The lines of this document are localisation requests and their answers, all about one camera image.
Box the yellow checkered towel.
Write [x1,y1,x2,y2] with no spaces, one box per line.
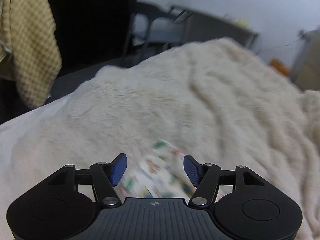
[1,0,62,108]

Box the orange box on floor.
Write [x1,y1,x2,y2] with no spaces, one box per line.
[269,58,291,77]

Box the cream fluffy blanket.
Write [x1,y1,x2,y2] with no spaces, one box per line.
[1,38,319,239]

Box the cartoon print cream garment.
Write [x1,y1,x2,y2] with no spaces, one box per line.
[116,140,196,201]

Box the dark plastic chair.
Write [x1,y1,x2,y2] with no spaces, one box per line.
[124,2,191,62]

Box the grey folding table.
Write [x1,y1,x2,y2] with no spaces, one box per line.
[170,4,259,49]

